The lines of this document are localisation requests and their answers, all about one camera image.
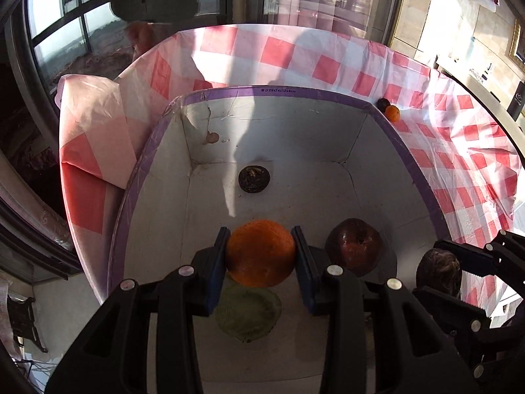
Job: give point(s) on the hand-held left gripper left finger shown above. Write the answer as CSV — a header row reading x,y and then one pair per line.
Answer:
x,y
217,273

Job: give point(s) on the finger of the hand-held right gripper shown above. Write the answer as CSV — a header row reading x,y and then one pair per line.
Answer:
x,y
451,305
480,258

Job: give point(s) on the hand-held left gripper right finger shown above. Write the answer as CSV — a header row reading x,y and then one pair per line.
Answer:
x,y
305,275

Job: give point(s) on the dark passion fruit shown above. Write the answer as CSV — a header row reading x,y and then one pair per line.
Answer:
x,y
439,269
383,103
253,179

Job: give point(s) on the large orange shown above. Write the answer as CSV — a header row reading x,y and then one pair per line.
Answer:
x,y
260,254

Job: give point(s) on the green apple half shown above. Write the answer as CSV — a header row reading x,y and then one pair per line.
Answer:
x,y
248,316

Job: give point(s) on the dark red apple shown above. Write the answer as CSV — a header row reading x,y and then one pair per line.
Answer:
x,y
354,246

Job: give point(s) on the purple white cardboard box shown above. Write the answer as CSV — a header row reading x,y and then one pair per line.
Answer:
x,y
287,139

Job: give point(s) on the black printed box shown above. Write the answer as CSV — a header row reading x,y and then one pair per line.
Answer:
x,y
517,102

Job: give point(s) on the small orange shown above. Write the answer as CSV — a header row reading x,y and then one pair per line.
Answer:
x,y
393,113

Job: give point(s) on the white counter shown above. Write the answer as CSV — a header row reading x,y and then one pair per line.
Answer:
x,y
471,80

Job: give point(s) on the black metal stand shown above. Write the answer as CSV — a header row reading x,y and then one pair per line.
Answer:
x,y
24,322

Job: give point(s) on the red white checkered tablecloth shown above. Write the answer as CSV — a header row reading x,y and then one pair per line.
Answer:
x,y
287,57

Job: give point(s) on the gold picture frame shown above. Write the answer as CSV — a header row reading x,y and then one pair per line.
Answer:
x,y
517,41

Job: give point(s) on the dark window frame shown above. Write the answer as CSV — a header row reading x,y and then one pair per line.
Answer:
x,y
24,69

